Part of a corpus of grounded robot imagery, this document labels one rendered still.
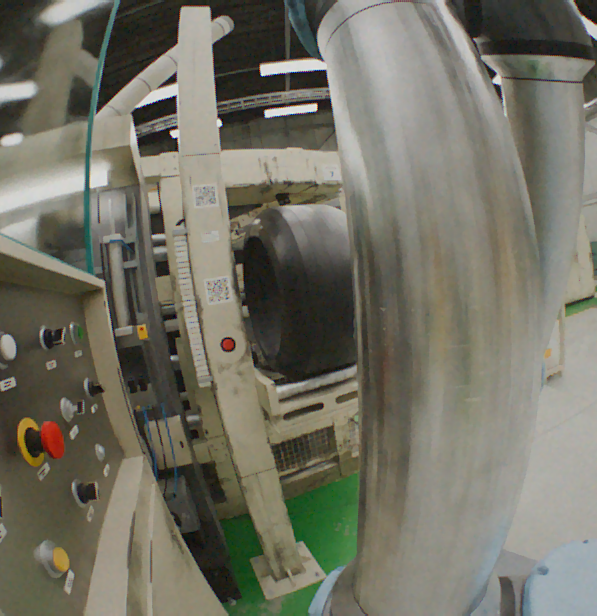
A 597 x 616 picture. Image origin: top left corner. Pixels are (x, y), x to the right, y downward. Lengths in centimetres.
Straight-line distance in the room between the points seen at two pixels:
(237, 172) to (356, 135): 113
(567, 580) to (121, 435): 72
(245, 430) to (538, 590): 85
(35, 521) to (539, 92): 58
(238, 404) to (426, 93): 88
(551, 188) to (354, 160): 22
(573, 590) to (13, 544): 46
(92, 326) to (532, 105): 72
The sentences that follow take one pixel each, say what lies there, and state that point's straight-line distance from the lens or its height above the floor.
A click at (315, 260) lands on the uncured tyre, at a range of 75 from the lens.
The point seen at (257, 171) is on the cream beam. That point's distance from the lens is 130.
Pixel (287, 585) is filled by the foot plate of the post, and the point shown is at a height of 1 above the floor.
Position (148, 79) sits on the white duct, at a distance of 159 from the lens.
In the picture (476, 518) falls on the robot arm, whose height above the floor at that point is 105.
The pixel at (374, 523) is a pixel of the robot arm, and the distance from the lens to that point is 19.
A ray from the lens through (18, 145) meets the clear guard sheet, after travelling 41.
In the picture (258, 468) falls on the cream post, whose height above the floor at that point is 64.
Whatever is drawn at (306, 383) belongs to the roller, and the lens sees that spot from 89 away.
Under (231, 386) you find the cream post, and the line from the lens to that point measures 91.
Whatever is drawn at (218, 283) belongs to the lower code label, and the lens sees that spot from 88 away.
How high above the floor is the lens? 118
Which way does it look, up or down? 3 degrees down
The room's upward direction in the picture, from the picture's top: 10 degrees counter-clockwise
